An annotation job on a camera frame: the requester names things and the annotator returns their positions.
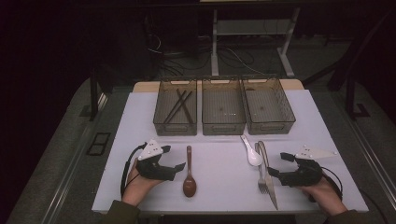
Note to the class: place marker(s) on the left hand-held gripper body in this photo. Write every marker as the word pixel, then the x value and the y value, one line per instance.
pixel 152 169

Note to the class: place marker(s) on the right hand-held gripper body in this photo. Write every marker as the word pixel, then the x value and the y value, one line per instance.
pixel 303 174

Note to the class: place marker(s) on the metal table knife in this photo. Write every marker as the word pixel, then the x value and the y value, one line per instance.
pixel 271 186

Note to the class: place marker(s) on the metal fork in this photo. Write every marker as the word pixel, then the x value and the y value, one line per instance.
pixel 262 186

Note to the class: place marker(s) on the brown wooden spoon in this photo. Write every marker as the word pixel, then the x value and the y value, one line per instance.
pixel 189 186

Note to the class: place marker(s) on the white ceramic spoon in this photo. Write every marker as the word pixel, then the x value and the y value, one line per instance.
pixel 255 159

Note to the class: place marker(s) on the transparent grey storage bin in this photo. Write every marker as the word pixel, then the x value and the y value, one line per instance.
pixel 267 107
pixel 222 107
pixel 162 109

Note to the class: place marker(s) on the person's left hand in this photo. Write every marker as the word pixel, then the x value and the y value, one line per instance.
pixel 137 189

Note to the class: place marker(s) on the person's right hand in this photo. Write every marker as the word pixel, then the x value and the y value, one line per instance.
pixel 327 196

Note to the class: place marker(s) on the black metal stand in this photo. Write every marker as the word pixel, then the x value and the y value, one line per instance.
pixel 349 99

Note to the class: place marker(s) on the white metal stand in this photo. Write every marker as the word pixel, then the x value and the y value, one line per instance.
pixel 214 46

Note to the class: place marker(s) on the black rectangular floor frame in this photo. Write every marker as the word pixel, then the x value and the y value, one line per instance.
pixel 98 144

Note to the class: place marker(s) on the aluminium floor rail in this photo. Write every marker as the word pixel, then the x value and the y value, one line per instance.
pixel 373 158
pixel 62 186

